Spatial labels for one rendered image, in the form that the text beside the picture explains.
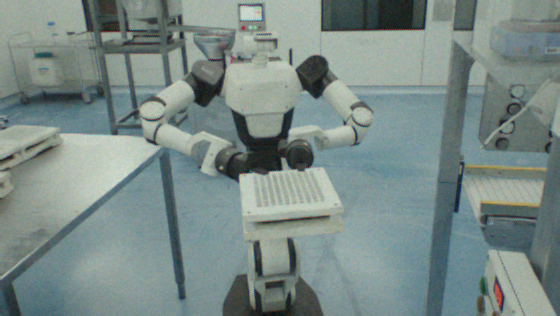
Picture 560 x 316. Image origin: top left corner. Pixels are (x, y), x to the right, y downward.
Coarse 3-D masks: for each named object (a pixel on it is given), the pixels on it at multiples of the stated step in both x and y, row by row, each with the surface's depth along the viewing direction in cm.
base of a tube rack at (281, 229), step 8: (312, 216) 117; (328, 216) 117; (256, 224) 114; (264, 224) 114; (272, 224) 114; (280, 224) 114; (288, 224) 114; (296, 224) 114; (304, 224) 114; (312, 224) 113; (320, 224) 113; (328, 224) 113; (336, 224) 113; (248, 232) 111; (256, 232) 111; (264, 232) 111; (272, 232) 112; (280, 232) 112; (288, 232) 112; (296, 232) 112; (304, 232) 113; (312, 232) 113; (320, 232) 113; (328, 232) 114
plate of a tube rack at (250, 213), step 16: (240, 176) 130; (320, 176) 128; (240, 192) 121; (288, 192) 120; (256, 208) 112; (272, 208) 112; (288, 208) 112; (304, 208) 112; (320, 208) 111; (336, 208) 112
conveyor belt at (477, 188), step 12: (468, 180) 158; (480, 180) 157; (492, 180) 157; (504, 180) 157; (516, 180) 157; (528, 180) 156; (540, 180) 156; (468, 192) 153; (480, 192) 149; (492, 192) 149; (504, 192) 149; (516, 192) 149; (528, 192) 148; (540, 192) 148; (480, 216) 138; (528, 216) 135
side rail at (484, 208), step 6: (480, 204) 136; (486, 204) 135; (492, 204) 134; (480, 210) 136; (486, 210) 135; (492, 210) 135; (498, 210) 135; (504, 210) 134; (510, 210) 134; (516, 210) 134; (522, 210) 133; (528, 210) 133; (534, 210) 133
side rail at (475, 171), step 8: (464, 168) 161; (472, 168) 159; (480, 168) 159; (488, 168) 158; (496, 168) 158; (496, 176) 159; (504, 176) 158; (512, 176) 158; (520, 176) 157; (528, 176) 157; (536, 176) 156; (544, 176) 156
